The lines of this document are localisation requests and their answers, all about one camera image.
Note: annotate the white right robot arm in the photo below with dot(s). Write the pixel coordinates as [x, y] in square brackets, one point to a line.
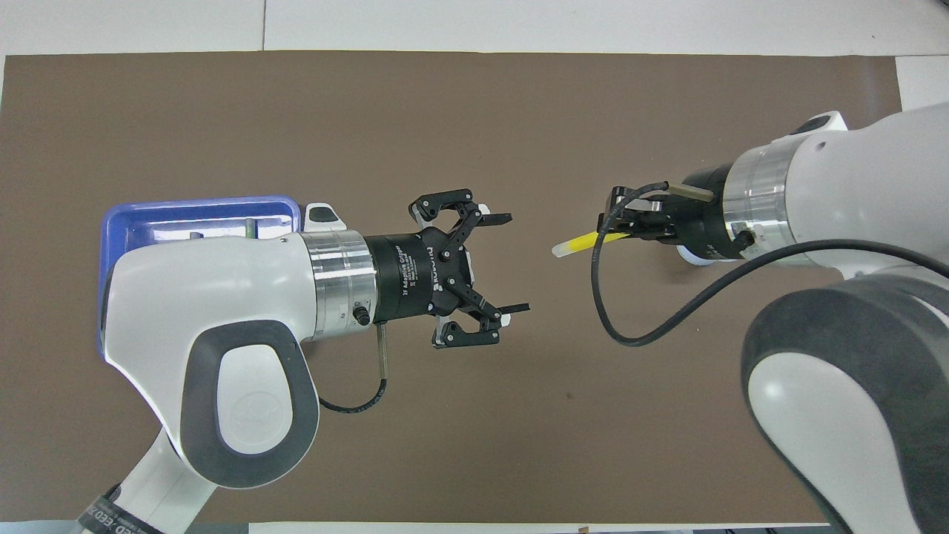
[852, 193]

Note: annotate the yellow marker pen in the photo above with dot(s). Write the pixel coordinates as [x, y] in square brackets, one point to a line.
[578, 243]

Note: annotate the green marker pen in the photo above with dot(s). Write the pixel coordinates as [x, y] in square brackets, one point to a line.
[251, 226]

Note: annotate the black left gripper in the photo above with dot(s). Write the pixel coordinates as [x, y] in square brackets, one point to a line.
[415, 278]

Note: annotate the brown table mat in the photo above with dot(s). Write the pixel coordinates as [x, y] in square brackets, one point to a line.
[474, 445]

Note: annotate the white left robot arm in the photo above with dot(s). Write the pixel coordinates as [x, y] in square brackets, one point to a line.
[222, 297]

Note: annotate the translucent plastic cup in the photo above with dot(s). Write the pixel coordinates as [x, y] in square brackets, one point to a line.
[693, 257]

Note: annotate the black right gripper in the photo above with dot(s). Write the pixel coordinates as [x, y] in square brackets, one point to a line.
[700, 219]

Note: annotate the blue plastic tray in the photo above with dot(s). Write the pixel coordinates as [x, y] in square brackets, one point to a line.
[148, 215]

